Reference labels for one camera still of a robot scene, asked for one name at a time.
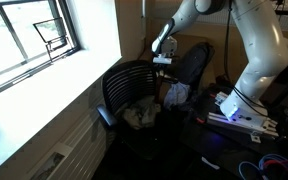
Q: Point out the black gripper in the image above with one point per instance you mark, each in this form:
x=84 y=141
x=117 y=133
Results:
x=162 y=70

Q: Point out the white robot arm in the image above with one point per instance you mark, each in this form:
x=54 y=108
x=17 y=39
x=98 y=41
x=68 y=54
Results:
x=266 y=49

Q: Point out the light blue cloth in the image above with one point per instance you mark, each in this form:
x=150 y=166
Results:
x=177 y=94

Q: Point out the black slatted office chair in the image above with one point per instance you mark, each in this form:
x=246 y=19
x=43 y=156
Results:
x=123 y=85

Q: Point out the grey crumpled cloth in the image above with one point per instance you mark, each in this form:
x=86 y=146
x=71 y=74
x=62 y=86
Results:
x=142 y=113

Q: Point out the aluminium robot base mount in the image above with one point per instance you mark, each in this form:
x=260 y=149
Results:
x=268 y=130

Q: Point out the black wire frame stand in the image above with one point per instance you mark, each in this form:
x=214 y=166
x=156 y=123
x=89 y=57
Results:
x=55 y=37

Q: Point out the white wall radiator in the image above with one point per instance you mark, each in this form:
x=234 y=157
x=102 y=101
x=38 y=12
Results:
x=77 y=155

